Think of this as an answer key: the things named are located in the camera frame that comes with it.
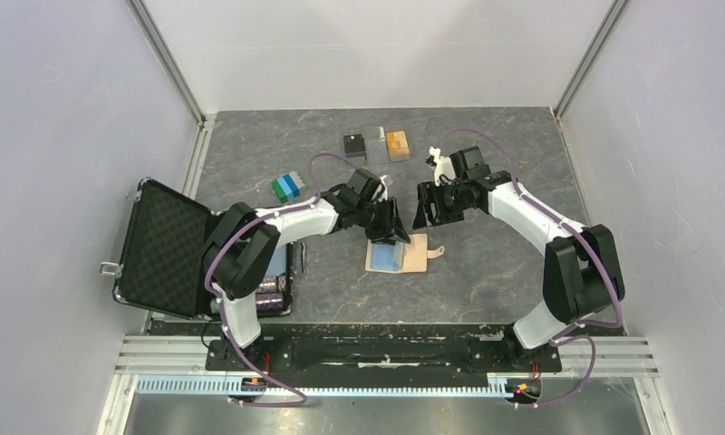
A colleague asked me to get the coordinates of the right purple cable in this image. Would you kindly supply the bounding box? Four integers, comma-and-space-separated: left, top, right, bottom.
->
434, 127, 624, 410

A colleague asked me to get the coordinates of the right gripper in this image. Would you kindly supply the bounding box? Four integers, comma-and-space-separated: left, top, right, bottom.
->
413, 179, 469, 229

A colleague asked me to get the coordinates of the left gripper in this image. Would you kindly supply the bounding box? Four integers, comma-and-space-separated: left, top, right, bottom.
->
355, 197, 411, 247

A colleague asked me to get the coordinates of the clear acrylic card stand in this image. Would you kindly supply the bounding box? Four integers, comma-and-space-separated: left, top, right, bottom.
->
341, 127, 395, 166

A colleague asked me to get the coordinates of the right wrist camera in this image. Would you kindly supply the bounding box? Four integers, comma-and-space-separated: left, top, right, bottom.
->
426, 146, 491, 186

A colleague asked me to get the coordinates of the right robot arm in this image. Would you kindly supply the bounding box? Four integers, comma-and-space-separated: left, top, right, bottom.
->
413, 171, 625, 370

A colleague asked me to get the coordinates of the black foam-lined case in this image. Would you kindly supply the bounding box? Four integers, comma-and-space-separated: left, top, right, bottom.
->
100, 177, 308, 321

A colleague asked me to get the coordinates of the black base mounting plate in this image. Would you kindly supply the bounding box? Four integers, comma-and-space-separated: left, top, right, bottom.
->
205, 333, 563, 374

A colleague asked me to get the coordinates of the chrome case handle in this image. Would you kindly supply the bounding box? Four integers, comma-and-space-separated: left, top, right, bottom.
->
299, 242, 307, 274

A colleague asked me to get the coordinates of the beige leather card holder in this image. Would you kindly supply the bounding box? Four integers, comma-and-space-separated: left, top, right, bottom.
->
365, 234, 445, 274

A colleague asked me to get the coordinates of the purple cable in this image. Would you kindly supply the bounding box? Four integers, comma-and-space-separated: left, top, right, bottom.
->
203, 152, 359, 408
434, 127, 624, 410

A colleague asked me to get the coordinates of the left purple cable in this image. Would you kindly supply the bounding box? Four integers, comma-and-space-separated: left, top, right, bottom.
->
203, 152, 359, 408

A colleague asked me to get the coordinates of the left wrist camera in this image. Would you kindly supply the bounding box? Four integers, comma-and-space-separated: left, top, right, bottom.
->
339, 168, 386, 205

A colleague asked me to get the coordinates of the white cable duct strip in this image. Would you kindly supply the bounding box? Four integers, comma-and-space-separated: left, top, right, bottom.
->
135, 375, 526, 399

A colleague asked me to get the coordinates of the green blue grey block stack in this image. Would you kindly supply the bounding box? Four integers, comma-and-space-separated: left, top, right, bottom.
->
270, 171, 305, 203

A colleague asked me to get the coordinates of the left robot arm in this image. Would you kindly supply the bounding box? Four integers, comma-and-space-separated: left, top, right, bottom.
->
202, 192, 411, 370

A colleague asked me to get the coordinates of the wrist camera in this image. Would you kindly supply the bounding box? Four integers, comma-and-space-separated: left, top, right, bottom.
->
339, 168, 386, 205
426, 146, 491, 186

